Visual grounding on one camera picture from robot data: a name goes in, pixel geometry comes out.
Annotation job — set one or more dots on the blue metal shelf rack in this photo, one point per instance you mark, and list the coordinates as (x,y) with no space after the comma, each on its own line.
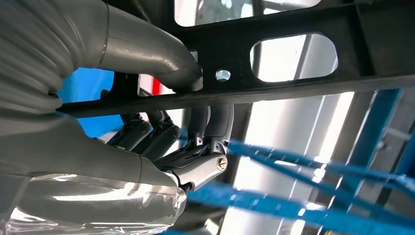
(259,201)

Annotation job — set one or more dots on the red barrier belt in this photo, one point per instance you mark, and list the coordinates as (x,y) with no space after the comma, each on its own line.
(156,86)

